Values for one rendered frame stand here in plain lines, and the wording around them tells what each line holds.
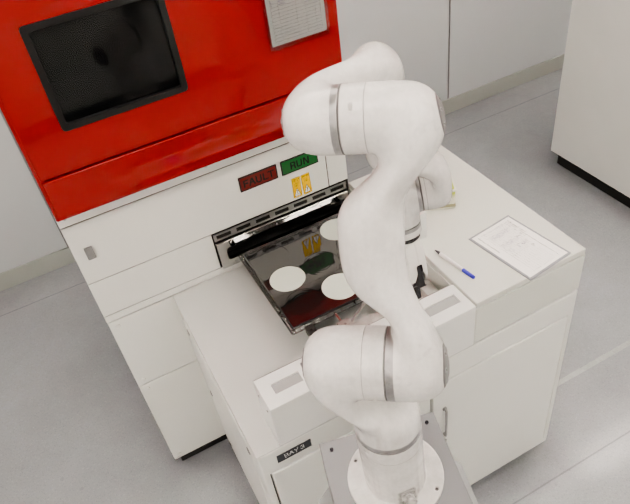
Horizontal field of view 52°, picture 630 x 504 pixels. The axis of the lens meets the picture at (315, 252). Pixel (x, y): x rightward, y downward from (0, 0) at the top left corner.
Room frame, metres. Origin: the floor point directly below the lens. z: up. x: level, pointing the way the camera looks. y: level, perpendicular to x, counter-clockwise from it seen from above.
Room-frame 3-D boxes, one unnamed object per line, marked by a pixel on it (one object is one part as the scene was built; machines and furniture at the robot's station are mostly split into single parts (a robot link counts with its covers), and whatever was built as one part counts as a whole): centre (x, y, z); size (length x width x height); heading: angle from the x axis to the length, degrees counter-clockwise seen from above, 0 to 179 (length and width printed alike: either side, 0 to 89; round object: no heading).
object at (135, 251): (1.47, 0.25, 1.02); 0.82 x 0.03 x 0.40; 112
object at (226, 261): (1.52, 0.08, 0.89); 0.44 x 0.02 x 0.10; 112
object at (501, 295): (1.39, -0.41, 0.89); 0.62 x 0.35 x 0.14; 22
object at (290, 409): (0.97, -0.09, 0.89); 0.55 x 0.09 x 0.14; 112
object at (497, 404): (1.27, -0.13, 0.41); 0.97 x 0.64 x 0.82; 112
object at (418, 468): (0.65, -0.08, 1.02); 0.19 x 0.19 x 0.18
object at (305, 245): (1.34, -0.01, 0.90); 0.34 x 0.34 x 0.01; 21
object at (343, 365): (0.66, -0.04, 1.23); 0.19 x 0.12 x 0.24; 75
